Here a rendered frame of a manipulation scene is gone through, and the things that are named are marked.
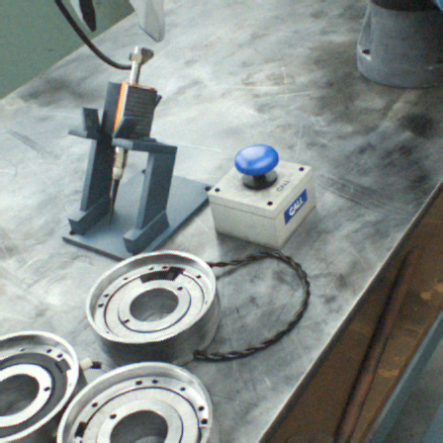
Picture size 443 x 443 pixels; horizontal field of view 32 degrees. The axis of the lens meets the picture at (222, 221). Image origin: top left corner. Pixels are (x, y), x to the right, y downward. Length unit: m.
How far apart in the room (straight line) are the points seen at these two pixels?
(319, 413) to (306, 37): 0.49
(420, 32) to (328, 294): 0.36
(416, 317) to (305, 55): 0.36
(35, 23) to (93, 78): 1.59
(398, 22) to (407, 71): 0.06
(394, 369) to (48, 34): 2.01
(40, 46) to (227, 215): 2.02
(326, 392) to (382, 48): 0.39
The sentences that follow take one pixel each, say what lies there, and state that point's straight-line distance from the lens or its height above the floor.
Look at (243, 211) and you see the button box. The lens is 0.68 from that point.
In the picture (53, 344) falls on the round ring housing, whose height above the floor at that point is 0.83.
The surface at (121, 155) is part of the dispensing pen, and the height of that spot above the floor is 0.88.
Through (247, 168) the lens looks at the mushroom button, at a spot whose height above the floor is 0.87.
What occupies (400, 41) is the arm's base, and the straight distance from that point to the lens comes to 0.90.
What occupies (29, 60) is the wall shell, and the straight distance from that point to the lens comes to 2.64.
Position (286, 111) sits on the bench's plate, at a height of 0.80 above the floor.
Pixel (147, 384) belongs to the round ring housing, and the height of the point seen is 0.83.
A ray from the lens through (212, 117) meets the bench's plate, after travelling 0.91.
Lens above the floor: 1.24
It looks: 37 degrees down
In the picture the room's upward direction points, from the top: 12 degrees counter-clockwise
